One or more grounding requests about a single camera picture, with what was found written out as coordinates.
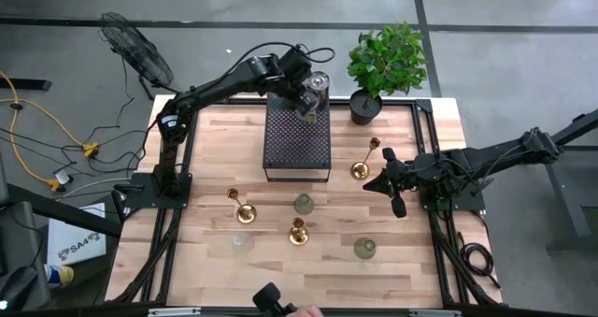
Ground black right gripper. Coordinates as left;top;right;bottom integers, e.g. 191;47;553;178
363;147;424;220

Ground brass candlestick holder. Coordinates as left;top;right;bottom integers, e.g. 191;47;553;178
288;216;310;247
226;187;259;225
349;136;382;181

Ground green ribbed glass candle holder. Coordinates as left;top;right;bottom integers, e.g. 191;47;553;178
292;193;316;216
353;236;377;261

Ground clear ribbed glass candle holder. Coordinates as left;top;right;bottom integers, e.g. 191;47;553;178
232;231;256;254

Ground black perforated metal shelf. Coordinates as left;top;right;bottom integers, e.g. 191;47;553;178
263;91;334;183

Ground green plant in black pot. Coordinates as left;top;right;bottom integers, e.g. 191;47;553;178
346;20;429;126

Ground person's hand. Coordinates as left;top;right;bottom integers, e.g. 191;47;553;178
285;305;324;317

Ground black handheld object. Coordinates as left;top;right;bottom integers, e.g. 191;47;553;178
251;281;296;317

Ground black floor fan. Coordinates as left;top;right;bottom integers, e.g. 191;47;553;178
96;11;176;98

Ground black metal bar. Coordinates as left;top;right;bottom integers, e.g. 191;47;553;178
4;181;123;238

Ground white box with print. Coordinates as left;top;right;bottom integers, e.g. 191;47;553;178
46;202;107;267

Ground black floor bar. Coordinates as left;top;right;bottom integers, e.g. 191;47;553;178
0;77;52;93

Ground yellow white blue object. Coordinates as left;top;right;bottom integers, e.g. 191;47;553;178
44;263;76;289

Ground dark grey chair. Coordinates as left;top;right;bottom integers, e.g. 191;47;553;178
0;199;48;309

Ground black device with cyan light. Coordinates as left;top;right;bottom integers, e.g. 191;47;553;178
0;265;38;311

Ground black coiled cable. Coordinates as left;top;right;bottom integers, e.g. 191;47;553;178
457;231;502;290

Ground silver metal bracket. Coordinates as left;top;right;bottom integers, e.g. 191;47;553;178
408;309;463;317
147;307;202;317

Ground yellow cable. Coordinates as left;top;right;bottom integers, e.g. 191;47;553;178
0;69;102;193

